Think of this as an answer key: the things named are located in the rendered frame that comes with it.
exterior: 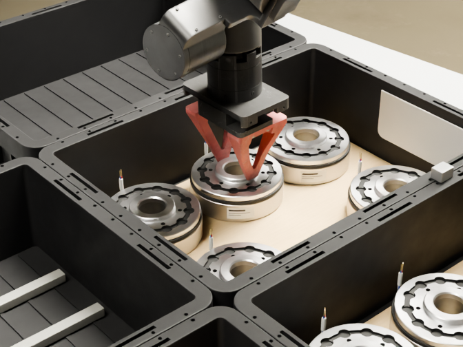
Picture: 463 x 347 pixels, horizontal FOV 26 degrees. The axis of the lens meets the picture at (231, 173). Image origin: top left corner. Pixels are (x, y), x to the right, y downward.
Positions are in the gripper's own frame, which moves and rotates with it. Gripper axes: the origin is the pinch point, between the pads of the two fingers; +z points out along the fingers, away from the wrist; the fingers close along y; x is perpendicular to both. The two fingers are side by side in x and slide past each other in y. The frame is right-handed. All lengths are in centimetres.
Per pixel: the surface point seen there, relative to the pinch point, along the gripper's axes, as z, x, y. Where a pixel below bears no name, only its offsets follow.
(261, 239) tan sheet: 4.3, -3.6, 8.0
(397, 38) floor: 90, 179, -129
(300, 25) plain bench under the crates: 18, 56, -48
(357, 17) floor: 89, 181, -150
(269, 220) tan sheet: 4.3, -0.6, 6.0
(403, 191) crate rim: -5.4, 3.0, 20.9
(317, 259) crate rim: -5.7, -10.5, 23.2
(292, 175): 3.3, 6.1, 2.3
